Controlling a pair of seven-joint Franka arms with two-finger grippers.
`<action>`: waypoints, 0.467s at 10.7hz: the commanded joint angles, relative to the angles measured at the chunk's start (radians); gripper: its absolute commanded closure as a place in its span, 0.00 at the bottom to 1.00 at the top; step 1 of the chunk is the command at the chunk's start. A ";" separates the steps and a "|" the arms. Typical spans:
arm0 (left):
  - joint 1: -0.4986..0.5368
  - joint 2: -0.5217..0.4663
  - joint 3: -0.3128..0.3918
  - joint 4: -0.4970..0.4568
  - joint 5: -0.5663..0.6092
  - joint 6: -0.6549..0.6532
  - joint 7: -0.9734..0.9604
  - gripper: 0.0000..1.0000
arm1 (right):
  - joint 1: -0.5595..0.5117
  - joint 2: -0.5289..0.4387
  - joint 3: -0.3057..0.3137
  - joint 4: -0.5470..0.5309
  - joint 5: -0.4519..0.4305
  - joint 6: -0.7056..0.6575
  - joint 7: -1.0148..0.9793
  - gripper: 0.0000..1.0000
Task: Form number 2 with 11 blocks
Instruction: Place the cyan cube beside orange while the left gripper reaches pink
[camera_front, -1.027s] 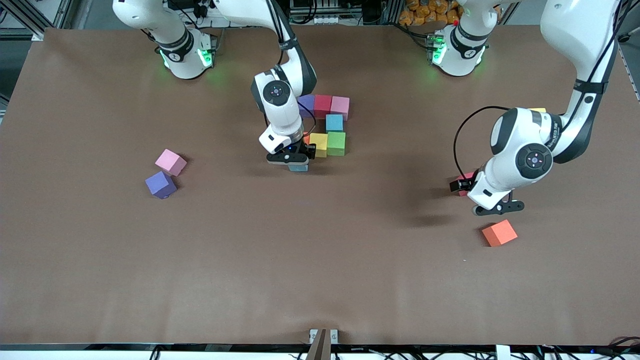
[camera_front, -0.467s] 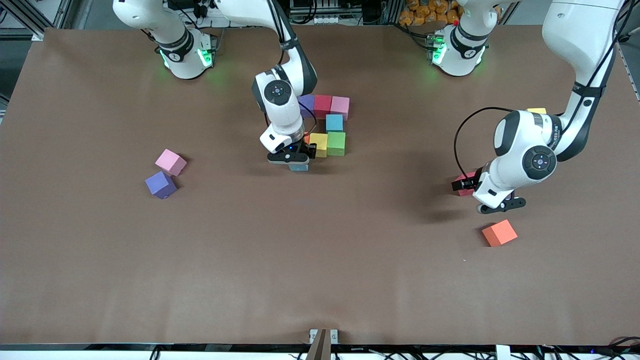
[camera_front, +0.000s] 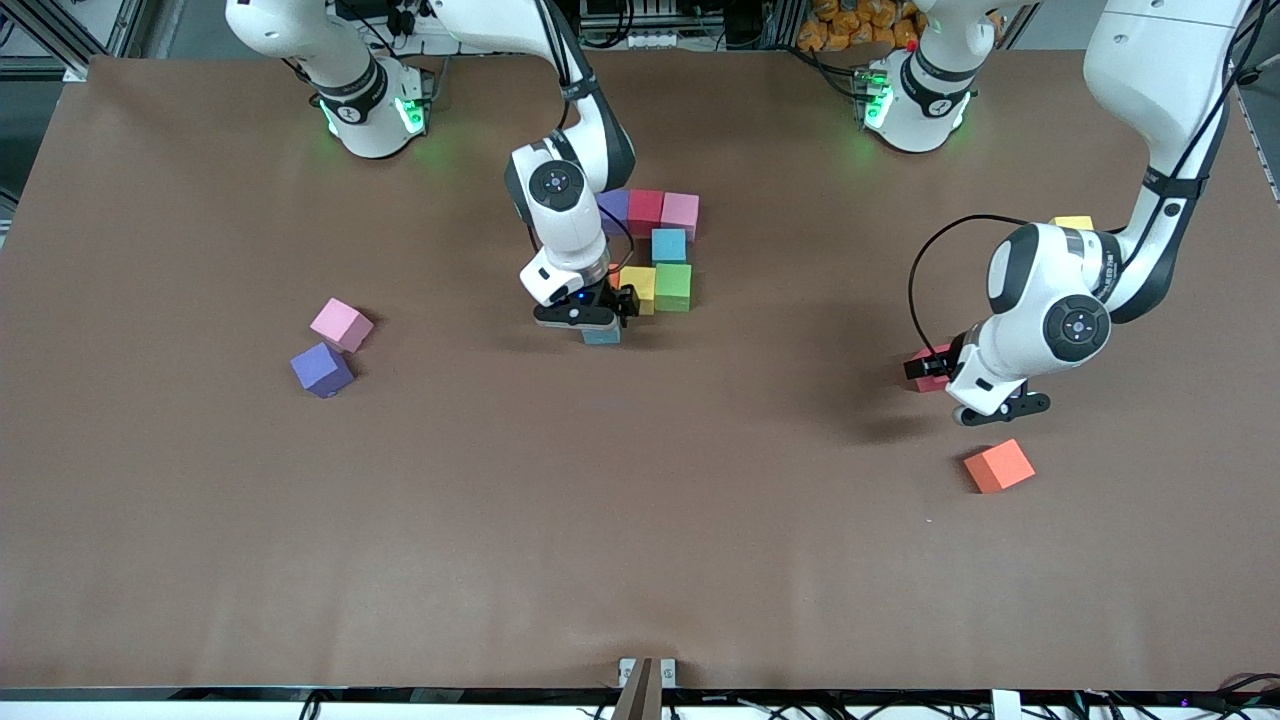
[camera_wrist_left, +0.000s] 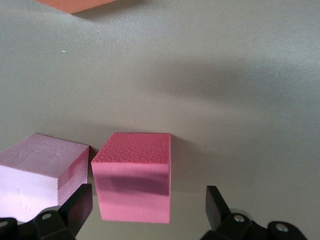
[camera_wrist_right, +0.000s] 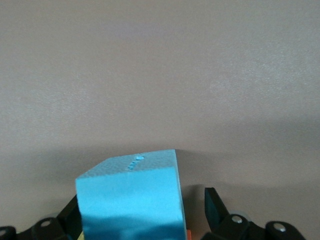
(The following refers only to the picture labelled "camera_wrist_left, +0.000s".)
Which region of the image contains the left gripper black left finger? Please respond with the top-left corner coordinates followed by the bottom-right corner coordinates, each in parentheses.
top-left (0, 183), bottom-right (94, 240)

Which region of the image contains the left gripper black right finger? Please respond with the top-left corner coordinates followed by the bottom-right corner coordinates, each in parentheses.
top-left (199, 185), bottom-right (309, 240)

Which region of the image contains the red foam cube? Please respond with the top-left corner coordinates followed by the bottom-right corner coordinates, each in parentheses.
top-left (90, 132), bottom-right (172, 224)

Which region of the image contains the pink foam cube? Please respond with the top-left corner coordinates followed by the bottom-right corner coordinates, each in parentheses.
top-left (0, 132), bottom-right (91, 222)

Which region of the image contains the brown paper table cover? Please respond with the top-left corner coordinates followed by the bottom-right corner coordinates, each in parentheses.
top-left (0, 0), bottom-right (320, 240)

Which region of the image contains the orange foam cube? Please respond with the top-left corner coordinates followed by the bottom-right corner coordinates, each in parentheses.
top-left (34, 0), bottom-right (118, 15)

